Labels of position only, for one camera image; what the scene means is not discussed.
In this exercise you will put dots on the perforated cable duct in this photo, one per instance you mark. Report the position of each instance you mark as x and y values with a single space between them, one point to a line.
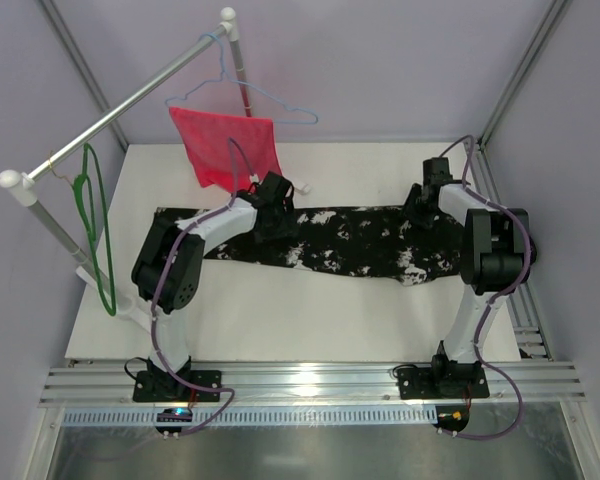
269 416

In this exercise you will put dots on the blue wire hanger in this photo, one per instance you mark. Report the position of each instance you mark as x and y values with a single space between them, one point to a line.
225 77

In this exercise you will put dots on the red cloth towel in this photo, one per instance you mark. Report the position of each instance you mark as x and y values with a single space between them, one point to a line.
226 150

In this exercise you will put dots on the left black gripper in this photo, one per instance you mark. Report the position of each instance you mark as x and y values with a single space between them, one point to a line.
278 220

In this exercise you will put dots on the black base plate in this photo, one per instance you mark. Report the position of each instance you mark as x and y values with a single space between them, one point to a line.
205 385
424 383

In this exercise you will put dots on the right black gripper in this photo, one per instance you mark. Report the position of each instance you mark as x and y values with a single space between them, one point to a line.
419 209

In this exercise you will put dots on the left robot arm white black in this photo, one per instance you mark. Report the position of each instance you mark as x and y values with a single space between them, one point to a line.
168 268

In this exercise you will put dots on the aluminium side rail frame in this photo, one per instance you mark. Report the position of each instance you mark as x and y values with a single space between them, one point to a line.
529 331

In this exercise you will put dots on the black white tie-dye trousers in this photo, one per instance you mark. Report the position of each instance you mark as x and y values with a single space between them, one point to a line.
358 242

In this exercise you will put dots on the silver white clothes rack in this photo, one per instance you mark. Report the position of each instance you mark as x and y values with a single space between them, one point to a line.
21 185

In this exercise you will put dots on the aluminium front rail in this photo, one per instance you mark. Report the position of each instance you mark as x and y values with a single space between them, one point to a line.
99 383

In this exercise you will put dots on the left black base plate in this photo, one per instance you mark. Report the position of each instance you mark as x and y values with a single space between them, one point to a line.
205 385

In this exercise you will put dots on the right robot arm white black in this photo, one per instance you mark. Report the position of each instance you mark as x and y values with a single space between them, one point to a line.
495 258

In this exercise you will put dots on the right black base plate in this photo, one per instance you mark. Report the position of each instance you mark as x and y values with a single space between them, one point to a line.
424 383

